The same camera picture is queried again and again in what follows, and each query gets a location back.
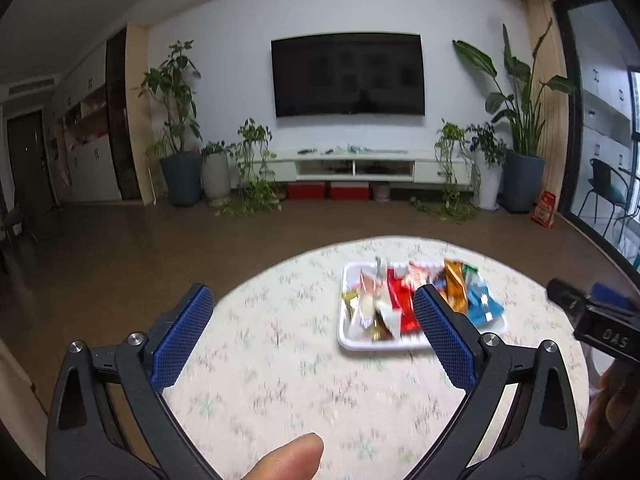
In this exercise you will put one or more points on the wooden shelf cabinet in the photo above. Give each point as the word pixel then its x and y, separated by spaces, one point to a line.
pixel 101 125

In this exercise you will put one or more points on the white plastic tray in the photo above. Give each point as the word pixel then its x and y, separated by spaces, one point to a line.
pixel 414 341

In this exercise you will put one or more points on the black balcony chair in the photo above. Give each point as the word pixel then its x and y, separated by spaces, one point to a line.
pixel 604 196

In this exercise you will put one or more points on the red storage box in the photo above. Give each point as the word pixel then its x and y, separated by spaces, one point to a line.
pixel 306 190
pixel 348 190

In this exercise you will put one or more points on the orange snack packet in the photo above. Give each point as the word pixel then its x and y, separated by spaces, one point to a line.
pixel 456 295

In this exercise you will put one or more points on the gold snack packet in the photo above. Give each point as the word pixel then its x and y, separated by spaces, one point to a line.
pixel 351 302

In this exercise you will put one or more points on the plant in white pot right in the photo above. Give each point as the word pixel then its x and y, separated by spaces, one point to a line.
pixel 488 157

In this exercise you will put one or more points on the light blue snack packet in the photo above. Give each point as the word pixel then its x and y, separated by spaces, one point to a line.
pixel 482 306

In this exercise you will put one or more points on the floral round tablecloth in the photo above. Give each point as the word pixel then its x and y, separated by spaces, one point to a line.
pixel 268 367

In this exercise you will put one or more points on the tall plant dark pot left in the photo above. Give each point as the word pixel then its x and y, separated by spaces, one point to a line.
pixel 170 85

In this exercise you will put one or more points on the black wall television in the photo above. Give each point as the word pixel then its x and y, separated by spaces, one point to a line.
pixel 348 73

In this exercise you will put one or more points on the plant in white ribbed pot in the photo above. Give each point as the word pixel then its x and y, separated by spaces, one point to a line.
pixel 215 172

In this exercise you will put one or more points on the white red snack bag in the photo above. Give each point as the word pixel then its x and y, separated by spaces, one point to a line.
pixel 383 303

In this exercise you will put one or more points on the small pot under console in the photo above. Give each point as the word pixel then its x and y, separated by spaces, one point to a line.
pixel 380 192

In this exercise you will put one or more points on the left red storage box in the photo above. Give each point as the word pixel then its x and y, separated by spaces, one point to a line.
pixel 306 190

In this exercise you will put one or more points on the green red candy packet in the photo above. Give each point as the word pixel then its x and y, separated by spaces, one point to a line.
pixel 470 274

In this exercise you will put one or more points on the trailing pothos plant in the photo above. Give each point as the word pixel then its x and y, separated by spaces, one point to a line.
pixel 454 162
pixel 255 190

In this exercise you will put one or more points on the clear orange pastry packet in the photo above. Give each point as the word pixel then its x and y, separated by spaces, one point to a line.
pixel 366 324

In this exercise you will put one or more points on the white tv console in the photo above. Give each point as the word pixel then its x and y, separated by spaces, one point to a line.
pixel 417 167

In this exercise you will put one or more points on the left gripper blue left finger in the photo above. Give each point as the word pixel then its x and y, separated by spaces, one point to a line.
pixel 175 333

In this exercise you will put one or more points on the right red storage box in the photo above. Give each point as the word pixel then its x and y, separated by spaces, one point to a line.
pixel 348 190

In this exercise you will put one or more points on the person's left hand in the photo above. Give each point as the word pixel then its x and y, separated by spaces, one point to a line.
pixel 297 460

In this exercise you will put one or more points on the red peach candy packet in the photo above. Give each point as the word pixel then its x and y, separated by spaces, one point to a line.
pixel 417 276

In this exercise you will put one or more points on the trailing pothos plant left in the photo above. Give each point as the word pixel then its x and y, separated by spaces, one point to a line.
pixel 255 190

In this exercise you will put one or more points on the trailing pothos plant right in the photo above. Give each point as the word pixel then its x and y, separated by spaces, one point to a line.
pixel 454 162

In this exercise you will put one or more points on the red carton on floor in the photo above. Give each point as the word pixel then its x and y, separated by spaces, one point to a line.
pixel 544 211

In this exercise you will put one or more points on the person's right hand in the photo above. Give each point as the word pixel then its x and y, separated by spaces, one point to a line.
pixel 598 427

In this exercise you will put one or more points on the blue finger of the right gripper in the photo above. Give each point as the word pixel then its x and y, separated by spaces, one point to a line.
pixel 611 297

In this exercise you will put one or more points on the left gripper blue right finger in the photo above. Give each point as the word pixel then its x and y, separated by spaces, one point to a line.
pixel 452 337

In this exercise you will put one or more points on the large leaf plant dark pot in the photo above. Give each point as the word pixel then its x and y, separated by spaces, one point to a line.
pixel 522 110

